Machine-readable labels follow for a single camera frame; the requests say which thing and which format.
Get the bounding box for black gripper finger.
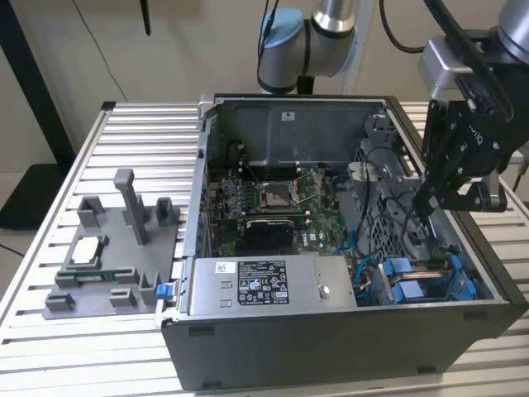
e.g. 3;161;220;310
433;180;508;213
412;98;451;219

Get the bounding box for black disk wire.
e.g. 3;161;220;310
399;202;442;251

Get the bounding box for grey disk bay cage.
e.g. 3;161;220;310
337;113;460;268

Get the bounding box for green motherboard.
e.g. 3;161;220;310
204;163;353;260

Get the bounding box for CPU socket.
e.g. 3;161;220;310
255;179;301;213

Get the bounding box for black RAM slots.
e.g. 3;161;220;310
240;161;302;182

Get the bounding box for black graphics card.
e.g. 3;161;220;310
214;210;312;256

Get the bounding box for metal locking lever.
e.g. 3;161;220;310
244;161;263;184

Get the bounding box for silver power supply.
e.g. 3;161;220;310
188;255;359;312

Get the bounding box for black open PC case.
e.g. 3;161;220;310
155;93;529;392

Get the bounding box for black antenna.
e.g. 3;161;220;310
138;0;154;38

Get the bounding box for grey parts rack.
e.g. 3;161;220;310
43;168;181;322

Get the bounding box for green RAM stick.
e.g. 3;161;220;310
76;268;127;280

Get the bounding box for silver CPU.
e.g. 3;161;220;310
71;237;102;265

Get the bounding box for black stand with base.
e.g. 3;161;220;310
0;0;78;231

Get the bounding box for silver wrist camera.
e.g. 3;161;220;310
417;36;474;101

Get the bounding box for long black wire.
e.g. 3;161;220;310
355;146;414;260

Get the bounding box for blue wire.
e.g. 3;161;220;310
336;231;382;299

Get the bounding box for thin black wall cable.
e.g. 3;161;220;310
72;0;130;103

